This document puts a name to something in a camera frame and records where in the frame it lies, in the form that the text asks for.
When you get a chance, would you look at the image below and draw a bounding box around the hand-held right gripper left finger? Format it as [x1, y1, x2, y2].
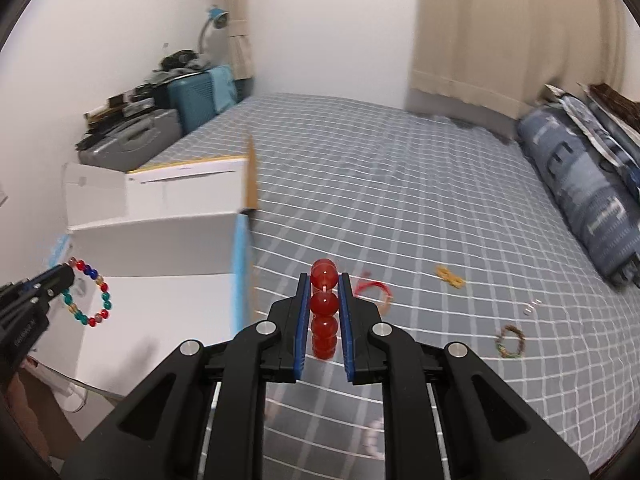
[60, 272, 311, 480]

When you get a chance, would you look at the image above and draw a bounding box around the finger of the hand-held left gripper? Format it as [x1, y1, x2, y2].
[0, 263, 75, 297]
[20, 272, 77, 313]

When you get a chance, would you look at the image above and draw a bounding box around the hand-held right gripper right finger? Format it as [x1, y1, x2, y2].
[340, 272, 592, 480]

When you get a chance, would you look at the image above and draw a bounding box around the red bead bracelet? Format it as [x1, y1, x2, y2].
[309, 258, 341, 361]

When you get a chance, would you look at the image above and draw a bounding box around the multicolour bead bracelet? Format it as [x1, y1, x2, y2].
[61, 257, 112, 328]

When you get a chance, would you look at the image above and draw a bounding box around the white cardboard box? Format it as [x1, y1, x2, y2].
[62, 135, 261, 401]

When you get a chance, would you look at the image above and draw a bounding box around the yellow bead bracelet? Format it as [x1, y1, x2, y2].
[434, 265, 467, 290]

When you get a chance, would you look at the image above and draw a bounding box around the person's left forearm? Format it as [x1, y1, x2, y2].
[0, 370, 81, 463]

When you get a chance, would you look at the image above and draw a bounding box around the grey checked bed sheet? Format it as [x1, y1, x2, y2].
[135, 92, 640, 477]

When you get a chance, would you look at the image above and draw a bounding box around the grey suitcase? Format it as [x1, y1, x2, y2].
[77, 109, 182, 172]

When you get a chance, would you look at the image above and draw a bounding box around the stack of dark boxes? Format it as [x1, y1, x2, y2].
[82, 80, 168, 133]

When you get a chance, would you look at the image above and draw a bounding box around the teal suitcase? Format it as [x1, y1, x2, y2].
[167, 66, 239, 136]

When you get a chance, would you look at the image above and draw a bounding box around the pile of dark clothes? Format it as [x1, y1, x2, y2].
[160, 50, 213, 75]

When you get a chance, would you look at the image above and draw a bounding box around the rolled blue patterned quilt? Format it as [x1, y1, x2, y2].
[516, 102, 640, 289]

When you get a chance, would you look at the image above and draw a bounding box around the blue desk lamp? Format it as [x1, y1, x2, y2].
[197, 5, 231, 57]

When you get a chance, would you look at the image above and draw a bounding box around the narrow beige curtain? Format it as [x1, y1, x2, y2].
[220, 0, 257, 82]

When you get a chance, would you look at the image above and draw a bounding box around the wide beige curtain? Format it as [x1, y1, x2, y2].
[409, 0, 628, 122]

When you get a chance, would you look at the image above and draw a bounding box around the brown checked pillow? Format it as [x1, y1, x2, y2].
[585, 82, 640, 128]

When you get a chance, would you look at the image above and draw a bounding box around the red string bracelet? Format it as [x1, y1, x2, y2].
[352, 272, 395, 307]

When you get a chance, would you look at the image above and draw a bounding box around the multicolour woven bracelet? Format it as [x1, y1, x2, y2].
[495, 325, 526, 359]

